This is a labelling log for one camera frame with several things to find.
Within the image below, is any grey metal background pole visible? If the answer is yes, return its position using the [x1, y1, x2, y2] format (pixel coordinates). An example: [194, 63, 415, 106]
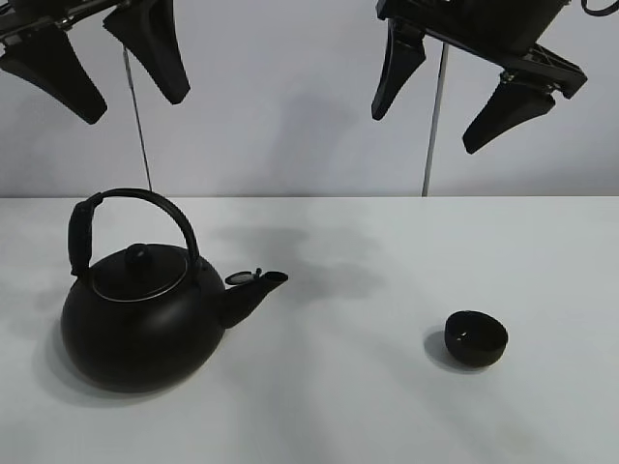
[421, 43, 450, 197]

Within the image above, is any thin dark background pole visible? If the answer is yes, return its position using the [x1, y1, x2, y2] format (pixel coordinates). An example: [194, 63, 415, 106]
[123, 45, 153, 191]

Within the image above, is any black teapot with handle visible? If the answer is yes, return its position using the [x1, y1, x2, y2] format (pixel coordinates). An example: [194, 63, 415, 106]
[60, 188, 288, 392]

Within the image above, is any small black teacup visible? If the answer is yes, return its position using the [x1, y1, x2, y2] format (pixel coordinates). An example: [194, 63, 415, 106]
[444, 310, 509, 368]

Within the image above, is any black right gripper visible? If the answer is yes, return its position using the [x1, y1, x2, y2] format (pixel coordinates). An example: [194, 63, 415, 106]
[371, 0, 587, 155]

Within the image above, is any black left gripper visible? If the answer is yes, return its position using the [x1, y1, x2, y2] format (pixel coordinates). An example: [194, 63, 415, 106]
[1, 0, 191, 125]

